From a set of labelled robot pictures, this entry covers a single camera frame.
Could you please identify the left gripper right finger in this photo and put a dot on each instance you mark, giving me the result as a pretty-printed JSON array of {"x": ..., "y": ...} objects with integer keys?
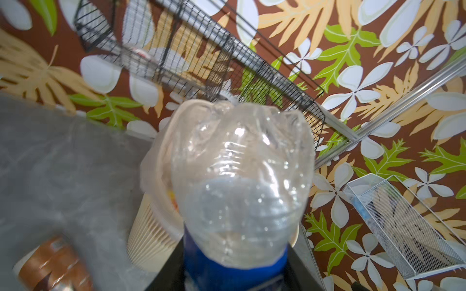
[{"x": 297, "y": 277}]

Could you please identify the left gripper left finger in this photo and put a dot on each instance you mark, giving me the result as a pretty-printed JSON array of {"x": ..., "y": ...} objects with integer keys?
[{"x": 171, "y": 276}]

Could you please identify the Pepsi bottle blue label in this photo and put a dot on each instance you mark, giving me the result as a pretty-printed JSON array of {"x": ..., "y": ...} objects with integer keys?
[{"x": 241, "y": 175}]

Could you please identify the brown Nescafe coffee bottle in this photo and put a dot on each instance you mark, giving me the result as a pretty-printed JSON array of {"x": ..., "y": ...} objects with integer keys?
[{"x": 53, "y": 266}]

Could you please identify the beige plastic waste bin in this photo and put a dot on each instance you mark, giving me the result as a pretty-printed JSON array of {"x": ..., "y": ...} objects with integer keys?
[{"x": 159, "y": 225}]

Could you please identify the blue object in basket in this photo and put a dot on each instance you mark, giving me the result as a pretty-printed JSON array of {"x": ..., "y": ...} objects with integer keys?
[{"x": 361, "y": 210}]

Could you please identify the white mesh basket right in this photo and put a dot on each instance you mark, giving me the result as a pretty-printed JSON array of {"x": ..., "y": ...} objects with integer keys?
[{"x": 414, "y": 246}]

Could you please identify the black wire wall basket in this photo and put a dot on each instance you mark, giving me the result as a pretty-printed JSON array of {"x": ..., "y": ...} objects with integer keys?
[{"x": 176, "y": 44}]

